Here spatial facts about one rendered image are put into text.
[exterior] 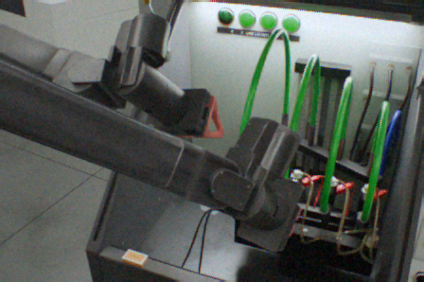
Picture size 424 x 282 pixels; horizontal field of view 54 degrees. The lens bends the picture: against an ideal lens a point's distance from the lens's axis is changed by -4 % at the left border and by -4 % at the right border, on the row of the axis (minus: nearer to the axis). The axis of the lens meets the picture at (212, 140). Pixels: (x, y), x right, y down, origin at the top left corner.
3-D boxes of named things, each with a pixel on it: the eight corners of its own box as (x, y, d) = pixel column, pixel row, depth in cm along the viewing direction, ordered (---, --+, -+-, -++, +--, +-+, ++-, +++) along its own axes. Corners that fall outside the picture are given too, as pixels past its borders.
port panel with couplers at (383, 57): (347, 152, 118) (365, 44, 103) (348, 147, 121) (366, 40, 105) (395, 161, 114) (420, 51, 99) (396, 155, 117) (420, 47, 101)
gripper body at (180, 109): (162, 95, 70) (132, 73, 65) (214, 94, 64) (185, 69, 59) (150, 132, 68) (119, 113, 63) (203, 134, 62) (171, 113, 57)
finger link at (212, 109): (203, 114, 75) (170, 90, 68) (238, 114, 71) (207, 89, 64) (193, 151, 73) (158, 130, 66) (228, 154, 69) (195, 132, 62)
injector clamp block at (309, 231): (233, 261, 113) (234, 217, 105) (244, 237, 121) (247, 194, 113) (363, 296, 102) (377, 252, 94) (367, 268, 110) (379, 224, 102)
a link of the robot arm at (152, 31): (94, 111, 65) (63, 82, 57) (109, 46, 69) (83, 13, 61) (167, 110, 62) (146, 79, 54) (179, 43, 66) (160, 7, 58)
